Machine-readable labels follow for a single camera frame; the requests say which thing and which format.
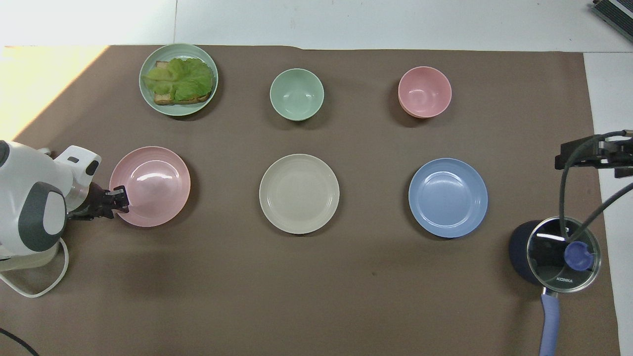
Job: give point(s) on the green lettuce leaf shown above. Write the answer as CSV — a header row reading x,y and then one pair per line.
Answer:
x,y
183,79

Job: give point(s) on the pink plate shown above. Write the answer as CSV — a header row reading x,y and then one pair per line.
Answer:
x,y
158,193

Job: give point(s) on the beige plate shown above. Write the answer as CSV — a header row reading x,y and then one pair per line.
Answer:
x,y
299,194

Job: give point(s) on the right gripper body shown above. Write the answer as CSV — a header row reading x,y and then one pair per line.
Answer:
x,y
624,154

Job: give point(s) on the pink bowl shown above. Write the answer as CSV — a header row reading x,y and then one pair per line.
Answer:
x,y
424,92

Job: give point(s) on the green plate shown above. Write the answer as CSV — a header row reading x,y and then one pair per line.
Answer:
x,y
148,99

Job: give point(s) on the toast slice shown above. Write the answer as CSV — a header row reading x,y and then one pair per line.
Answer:
x,y
170,100

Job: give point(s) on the grey slatted object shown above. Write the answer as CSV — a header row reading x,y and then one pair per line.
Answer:
x,y
615,11

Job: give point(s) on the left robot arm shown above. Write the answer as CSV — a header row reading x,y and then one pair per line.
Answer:
x,y
29,173

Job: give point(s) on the green bowl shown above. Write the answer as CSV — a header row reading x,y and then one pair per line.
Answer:
x,y
296,95

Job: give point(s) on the blue plate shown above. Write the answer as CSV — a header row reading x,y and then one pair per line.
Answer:
x,y
448,198

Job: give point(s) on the glass lid blue knob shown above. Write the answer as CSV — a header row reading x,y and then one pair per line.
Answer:
x,y
549,257

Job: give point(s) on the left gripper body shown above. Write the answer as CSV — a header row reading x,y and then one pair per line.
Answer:
x,y
97,201

